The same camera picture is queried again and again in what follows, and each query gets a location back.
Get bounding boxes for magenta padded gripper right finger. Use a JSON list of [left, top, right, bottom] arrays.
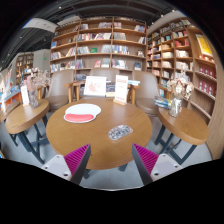
[[132, 144, 182, 185]]

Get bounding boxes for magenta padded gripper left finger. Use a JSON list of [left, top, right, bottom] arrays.
[[42, 144, 91, 185]]

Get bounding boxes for patterned grey computer mouse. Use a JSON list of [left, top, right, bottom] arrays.
[[108, 125, 133, 140]]

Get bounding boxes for white mouse pad red rest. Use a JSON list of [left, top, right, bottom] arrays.
[[64, 103, 101, 123]]

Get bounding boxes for round wooden centre table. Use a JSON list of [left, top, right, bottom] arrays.
[[46, 98, 152, 170]]

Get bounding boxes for right wooden side table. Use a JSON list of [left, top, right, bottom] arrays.
[[153, 106, 210, 166]]

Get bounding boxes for wooden side table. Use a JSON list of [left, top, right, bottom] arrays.
[[153, 106, 210, 166], [5, 99, 50, 163]]

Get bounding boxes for left wooden side table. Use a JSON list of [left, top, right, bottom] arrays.
[[5, 99, 50, 163]]

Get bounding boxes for stack of books on chair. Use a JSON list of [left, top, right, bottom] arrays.
[[154, 96, 171, 108]]

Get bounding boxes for left brown upholstered chair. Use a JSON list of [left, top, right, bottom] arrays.
[[46, 70, 74, 112]]

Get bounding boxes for right brown upholstered chair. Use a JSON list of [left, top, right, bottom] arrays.
[[131, 70, 161, 118]]

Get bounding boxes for right glass vase dried flowers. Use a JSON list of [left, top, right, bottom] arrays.
[[167, 73, 194, 117]]

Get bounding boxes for glass vase dried flowers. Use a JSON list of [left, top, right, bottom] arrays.
[[167, 73, 194, 117], [23, 67, 51, 109]]

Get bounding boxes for white framed picture sign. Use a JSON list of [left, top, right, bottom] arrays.
[[84, 76, 106, 96]]

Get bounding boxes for white red standing sign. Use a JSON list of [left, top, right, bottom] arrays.
[[114, 75, 128, 105]]

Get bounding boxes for small white card sign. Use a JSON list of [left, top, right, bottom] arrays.
[[21, 85, 29, 106]]

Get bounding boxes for left glass vase dried flowers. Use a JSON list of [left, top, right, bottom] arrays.
[[23, 67, 51, 109]]

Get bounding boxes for far left wooden bookshelf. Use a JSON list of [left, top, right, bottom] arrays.
[[15, 52, 34, 84]]

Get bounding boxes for large wooden back bookshelf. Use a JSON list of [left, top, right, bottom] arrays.
[[50, 16, 147, 74]]

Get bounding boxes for right wooden wall bookshelf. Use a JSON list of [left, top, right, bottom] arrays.
[[147, 15, 224, 159]]

